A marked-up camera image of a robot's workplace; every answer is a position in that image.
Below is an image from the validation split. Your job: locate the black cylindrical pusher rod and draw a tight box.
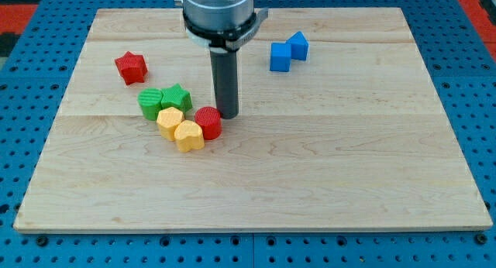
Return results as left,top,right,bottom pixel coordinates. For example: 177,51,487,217
210,51,239,119

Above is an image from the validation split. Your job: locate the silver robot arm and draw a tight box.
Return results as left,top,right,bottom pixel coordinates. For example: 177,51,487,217
174,0,268,119

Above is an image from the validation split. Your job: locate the green star block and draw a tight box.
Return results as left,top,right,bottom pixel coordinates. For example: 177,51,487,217
160,84,193,113

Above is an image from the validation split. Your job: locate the red star block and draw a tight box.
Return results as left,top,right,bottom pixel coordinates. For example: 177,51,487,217
115,51,148,86

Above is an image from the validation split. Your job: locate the wooden board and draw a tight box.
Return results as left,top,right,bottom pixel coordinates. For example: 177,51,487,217
14,8,493,234

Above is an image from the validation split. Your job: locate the red cylinder block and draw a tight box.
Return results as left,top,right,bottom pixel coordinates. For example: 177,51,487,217
195,106,222,140

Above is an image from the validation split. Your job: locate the blue cube block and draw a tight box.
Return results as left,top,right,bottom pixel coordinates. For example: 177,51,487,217
270,43,291,72

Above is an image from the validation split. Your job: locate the yellow hexagon block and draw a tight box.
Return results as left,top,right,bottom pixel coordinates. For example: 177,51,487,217
156,107,184,141

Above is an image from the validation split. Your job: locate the yellow heart block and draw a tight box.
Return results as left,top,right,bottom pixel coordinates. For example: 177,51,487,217
174,120,205,153

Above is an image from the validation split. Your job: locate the blue triangle block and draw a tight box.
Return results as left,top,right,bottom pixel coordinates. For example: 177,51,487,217
286,31,309,61

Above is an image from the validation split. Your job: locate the green cylinder block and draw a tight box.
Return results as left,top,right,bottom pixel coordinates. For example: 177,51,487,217
137,88,163,121

